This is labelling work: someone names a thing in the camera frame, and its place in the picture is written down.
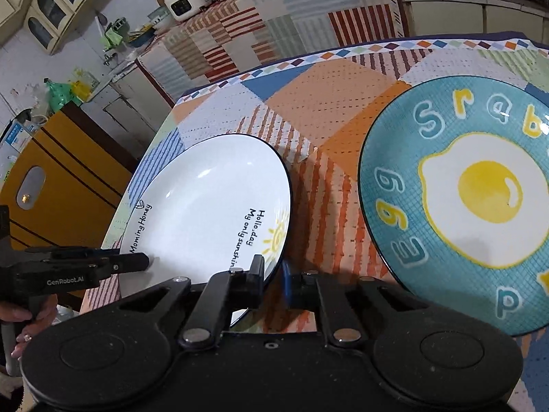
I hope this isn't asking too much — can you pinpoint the teal fried egg plate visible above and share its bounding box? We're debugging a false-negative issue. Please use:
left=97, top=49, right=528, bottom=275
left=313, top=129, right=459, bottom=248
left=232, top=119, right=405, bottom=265
left=357, top=76, right=548, bottom=336

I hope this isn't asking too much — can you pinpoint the person's left hand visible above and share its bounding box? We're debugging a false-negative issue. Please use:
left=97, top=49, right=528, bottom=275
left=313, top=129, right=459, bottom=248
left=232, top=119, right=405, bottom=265
left=1, top=295, right=58, bottom=359

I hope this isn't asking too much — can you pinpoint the wooden chair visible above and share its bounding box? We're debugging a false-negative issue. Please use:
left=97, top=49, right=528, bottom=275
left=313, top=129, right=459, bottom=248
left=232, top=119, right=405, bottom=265
left=1, top=102, right=138, bottom=250

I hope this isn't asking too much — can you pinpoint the colourful patchwork tablecloth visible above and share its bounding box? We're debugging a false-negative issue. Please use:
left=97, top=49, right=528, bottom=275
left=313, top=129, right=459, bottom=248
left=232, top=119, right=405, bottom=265
left=79, top=33, right=549, bottom=412

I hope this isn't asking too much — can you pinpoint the patchwork covered counter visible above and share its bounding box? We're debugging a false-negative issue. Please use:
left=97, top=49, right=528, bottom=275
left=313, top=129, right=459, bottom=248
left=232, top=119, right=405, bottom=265
left=138, top=0, right=405, bottom=101

